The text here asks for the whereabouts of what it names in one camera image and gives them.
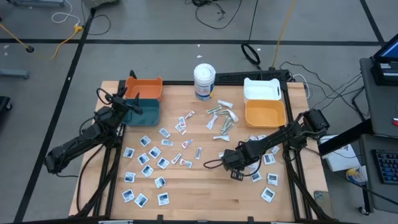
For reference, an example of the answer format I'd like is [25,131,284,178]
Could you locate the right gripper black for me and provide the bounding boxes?
[222,140,251,182]

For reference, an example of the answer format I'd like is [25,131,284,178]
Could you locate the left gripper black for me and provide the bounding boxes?
[107,86,144,115]

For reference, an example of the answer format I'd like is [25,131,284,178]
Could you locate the orange plastic bin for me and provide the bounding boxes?
[124,76,164,101]

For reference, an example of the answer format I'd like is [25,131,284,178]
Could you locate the teal plastic bin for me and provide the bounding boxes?
[122,98,162,128]

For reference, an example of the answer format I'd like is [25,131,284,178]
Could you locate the yellow plastic bin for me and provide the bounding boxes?
[244,99,287,129]

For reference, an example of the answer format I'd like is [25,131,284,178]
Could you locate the white plastic bin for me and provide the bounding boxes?
[243,77,282,104]

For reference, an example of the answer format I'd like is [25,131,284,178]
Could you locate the white Lysol wipes canister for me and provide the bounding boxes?
[193,63,217,102]

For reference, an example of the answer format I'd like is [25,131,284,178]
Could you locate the black power strip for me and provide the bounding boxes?
[215,69,290,84]

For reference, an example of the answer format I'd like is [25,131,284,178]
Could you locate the dark smartphone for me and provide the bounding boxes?
[313,190,334,218]

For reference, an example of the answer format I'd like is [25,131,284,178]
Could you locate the white box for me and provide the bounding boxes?
[318,134,362,173]

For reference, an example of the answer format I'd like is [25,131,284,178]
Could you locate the black desk beam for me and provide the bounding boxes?
[317,119,374,157]

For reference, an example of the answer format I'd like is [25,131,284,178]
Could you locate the small lying wipes canister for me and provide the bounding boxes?
[345,165,369,184]

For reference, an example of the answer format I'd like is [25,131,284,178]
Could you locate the grey table foot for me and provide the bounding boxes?
[0,68,30,80]
[5,0,67,8]

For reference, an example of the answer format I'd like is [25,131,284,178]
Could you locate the black caster base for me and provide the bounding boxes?
[0,95,13,113]

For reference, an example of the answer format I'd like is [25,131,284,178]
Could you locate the black keyboard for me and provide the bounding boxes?
[371,148,398,185]

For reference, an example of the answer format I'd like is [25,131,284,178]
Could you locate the grey side desk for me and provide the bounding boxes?
[359,133,398,215]
[359,57,398,139]

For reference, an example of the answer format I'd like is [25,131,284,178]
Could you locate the black laptop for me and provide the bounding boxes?
[370,32,398,87]

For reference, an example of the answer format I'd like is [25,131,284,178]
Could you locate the black aluminium table frame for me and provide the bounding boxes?
[73,79,336,224]

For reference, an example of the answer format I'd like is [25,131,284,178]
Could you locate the yellow extension cord with plug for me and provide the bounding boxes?
[0,23,84,60]

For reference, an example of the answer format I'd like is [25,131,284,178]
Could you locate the black looped floor cable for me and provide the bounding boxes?
[81,6,112,36]

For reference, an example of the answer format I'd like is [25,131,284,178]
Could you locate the white cable loop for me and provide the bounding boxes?
[291,73,312,100]

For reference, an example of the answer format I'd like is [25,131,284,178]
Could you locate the black hanging cable with coil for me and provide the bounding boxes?
[241,0,262,71]

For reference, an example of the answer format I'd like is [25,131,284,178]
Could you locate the white floor cable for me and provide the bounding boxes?
[50,0,82,26]

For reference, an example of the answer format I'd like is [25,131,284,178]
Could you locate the black tangled floor cables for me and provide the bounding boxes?
[185,0,244,30]

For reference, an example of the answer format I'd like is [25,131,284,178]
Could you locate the black cable bundle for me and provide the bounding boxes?
[279,60,369,122]

